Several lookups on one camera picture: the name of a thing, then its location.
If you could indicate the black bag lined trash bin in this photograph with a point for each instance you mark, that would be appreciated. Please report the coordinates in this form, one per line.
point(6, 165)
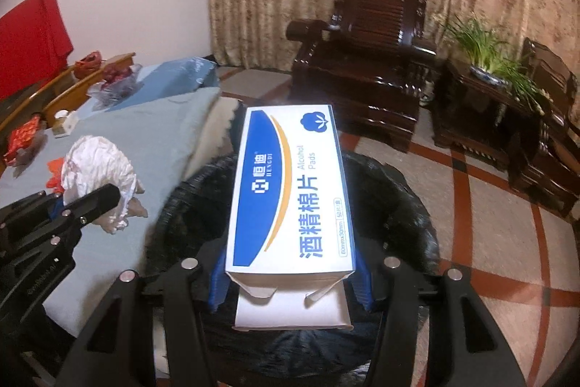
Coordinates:
point(398, 205)

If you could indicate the orange foam net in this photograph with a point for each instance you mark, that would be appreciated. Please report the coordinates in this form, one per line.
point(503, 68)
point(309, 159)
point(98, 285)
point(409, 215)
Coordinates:
point(55, 169)

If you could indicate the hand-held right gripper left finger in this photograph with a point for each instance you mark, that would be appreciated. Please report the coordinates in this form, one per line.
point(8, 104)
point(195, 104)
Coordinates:
point(217, 282)

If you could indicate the wooden cabinet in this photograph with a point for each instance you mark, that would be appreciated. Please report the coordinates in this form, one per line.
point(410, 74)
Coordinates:
point(68, 92)

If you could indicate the dark wooden side table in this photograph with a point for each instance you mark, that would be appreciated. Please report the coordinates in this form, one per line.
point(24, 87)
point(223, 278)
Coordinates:
point(462, 119)

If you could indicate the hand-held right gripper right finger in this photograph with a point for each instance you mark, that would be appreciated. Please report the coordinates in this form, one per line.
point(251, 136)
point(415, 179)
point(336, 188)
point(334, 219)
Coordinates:
point(362, 285)

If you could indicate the dark wooden slatted armchair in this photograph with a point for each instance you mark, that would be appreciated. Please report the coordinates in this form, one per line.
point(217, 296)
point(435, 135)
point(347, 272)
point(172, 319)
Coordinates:
point(362, 87)

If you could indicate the dark wooden cushioned armchair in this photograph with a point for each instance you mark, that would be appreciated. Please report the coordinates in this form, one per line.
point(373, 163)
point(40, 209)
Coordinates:
point(543, 142)

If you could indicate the red plastic bag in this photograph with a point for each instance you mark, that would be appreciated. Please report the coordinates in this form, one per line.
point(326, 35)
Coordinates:
point(87, 65)

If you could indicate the tissue box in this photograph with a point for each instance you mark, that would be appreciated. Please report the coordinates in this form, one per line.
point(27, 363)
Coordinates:
point(64, 124)

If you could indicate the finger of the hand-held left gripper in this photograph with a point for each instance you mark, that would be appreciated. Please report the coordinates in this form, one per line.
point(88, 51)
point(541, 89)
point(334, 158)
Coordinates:
point(97, 199)
point(27, 205)

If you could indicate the cream scalloped tablecloth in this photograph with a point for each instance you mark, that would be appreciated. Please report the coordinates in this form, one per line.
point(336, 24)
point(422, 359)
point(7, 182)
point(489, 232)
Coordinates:
point(222, 119)

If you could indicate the white blue carton box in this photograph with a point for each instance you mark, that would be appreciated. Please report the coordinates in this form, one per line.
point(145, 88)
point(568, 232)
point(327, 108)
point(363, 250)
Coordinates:
point(290, 187)

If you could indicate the white plastic bag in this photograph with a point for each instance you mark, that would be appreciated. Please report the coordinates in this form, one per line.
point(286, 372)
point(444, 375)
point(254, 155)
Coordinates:
point(99, 165)

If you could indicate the glass fruit bowl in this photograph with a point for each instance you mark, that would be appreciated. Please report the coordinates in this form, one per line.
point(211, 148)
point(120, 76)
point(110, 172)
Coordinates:
point(111, 94)

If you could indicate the potted green plant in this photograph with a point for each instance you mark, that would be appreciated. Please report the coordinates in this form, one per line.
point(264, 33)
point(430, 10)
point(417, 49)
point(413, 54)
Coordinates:
point(480, 47)

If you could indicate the red cloth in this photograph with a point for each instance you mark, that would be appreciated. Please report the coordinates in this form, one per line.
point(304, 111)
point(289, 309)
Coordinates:
point(27, 42)

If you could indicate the blue tablecloth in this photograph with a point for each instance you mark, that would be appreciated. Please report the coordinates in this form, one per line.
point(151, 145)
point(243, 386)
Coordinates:
point(181, 74)

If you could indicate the red patterned packet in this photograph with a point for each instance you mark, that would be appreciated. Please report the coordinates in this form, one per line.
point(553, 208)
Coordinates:
point(22, 140)

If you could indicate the red apple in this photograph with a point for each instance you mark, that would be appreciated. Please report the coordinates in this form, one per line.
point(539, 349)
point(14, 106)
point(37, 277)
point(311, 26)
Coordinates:
point(108, 81)
point(111, 70)
point(124, 76)

